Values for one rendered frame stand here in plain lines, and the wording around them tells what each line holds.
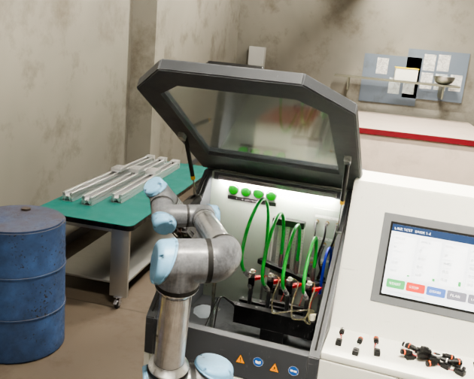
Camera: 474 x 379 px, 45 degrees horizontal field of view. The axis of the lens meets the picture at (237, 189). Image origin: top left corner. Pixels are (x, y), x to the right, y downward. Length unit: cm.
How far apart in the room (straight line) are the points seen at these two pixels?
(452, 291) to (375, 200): 44
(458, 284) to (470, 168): 661
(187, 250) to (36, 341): 250
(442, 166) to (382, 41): 346
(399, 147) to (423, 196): 643
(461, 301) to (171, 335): 118
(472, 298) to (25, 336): 260
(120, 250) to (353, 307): 237
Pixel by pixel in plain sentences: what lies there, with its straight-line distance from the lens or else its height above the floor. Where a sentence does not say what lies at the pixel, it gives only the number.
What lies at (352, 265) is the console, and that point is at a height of 122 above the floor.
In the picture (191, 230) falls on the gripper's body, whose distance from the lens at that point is 200.
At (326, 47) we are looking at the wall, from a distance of 1142.
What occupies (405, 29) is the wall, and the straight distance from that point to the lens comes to 1141.
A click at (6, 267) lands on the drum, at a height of 65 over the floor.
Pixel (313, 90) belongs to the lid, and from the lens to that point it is 167.
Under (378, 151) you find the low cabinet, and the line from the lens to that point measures 870.
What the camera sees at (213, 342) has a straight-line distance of 227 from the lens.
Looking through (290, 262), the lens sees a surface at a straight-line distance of 262.
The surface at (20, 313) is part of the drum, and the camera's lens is 373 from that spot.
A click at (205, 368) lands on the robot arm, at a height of 113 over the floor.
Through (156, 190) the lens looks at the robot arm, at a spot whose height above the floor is 155.
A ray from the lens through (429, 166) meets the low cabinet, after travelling 878.
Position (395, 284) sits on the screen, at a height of 119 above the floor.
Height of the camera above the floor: 204
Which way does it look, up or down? 15 degrees down
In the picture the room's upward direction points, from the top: 5 degrees clockwise
